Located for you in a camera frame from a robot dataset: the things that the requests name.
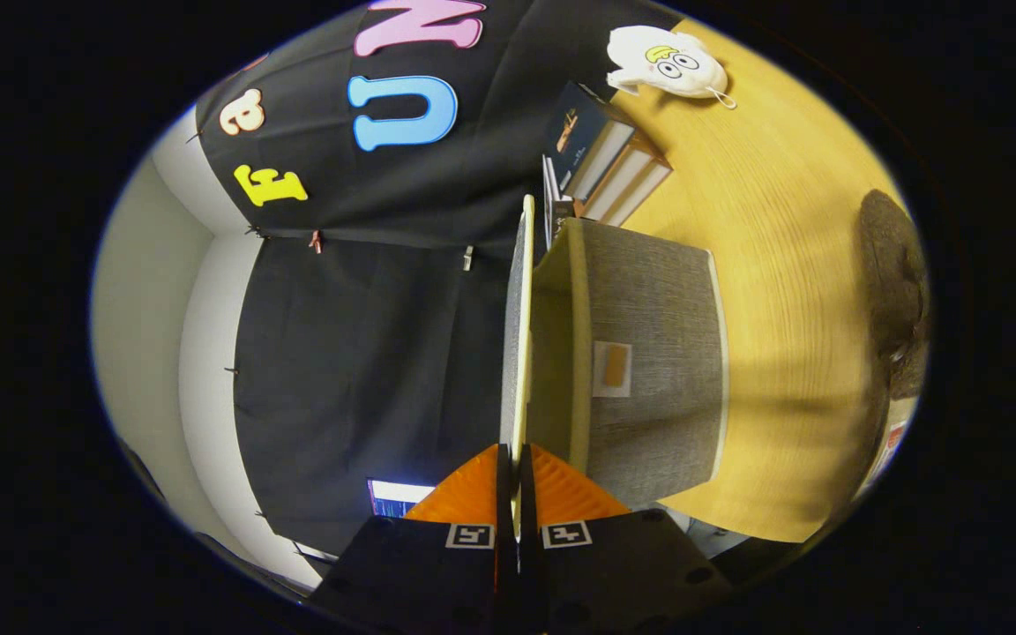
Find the dark blue cover book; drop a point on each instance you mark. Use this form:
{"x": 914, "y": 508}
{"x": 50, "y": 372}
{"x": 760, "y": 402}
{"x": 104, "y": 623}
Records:
{"x": 578, "y": 132}

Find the wooden clothespin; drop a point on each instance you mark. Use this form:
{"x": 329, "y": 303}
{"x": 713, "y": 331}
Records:
{"x": 316, "y": 241}

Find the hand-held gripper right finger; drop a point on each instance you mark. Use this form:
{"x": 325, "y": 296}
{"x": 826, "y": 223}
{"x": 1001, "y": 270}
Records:
{"x": 529, "y": 573}

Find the brown cover book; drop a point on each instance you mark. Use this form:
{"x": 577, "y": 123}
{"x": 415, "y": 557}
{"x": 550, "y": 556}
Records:
{"x": 640, "y": 176}

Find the grey fabric storage box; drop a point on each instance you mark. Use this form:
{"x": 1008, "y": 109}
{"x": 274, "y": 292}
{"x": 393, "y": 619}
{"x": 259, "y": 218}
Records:
{"x": 649, "y": 300}

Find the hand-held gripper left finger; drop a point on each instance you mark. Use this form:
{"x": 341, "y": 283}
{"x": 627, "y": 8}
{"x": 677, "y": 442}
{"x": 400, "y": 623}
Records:
{"x": 504, "y": 573}

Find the white cartoon face plush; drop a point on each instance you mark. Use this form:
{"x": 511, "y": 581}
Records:
{"x": 662, "y": 66}

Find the silver metal clip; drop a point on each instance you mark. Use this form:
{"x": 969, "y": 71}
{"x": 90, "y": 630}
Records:
{"x": 467, "y": 258}

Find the lit monitor screen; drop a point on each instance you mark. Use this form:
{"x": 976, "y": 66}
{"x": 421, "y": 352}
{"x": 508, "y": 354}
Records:
{"x": 398, "y": 498}

